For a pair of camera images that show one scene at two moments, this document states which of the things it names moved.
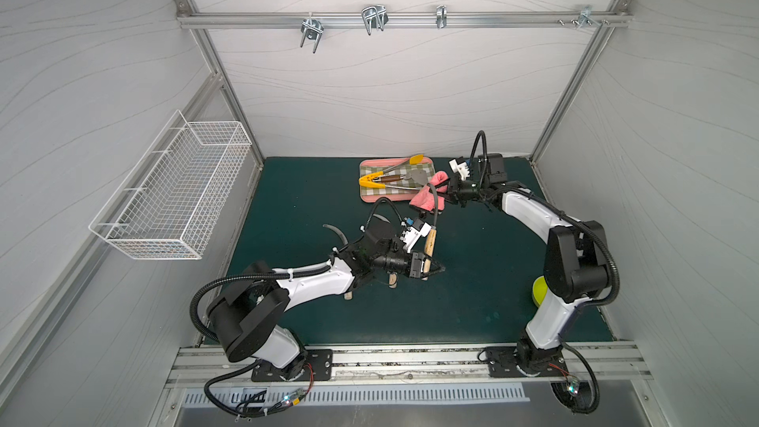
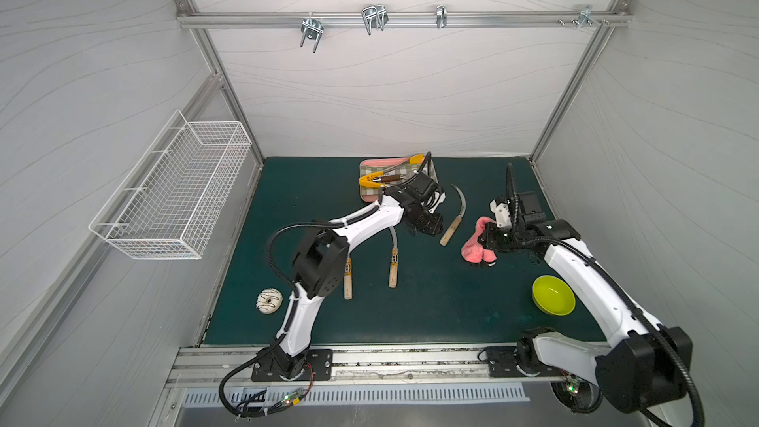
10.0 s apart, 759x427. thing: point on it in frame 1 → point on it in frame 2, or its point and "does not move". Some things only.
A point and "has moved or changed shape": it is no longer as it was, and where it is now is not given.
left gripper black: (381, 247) → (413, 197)
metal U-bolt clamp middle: (375, 17) does not move
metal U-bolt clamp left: (311, 29) does not move
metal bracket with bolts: (585, 15) does not move
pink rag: (424, 197) has moved or changed shape
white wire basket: (167, 206) does not move
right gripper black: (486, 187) → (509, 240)
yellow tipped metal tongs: (370, 182) does not move
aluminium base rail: (582, 364) does not move
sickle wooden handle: (430, 249) → (451, 230)
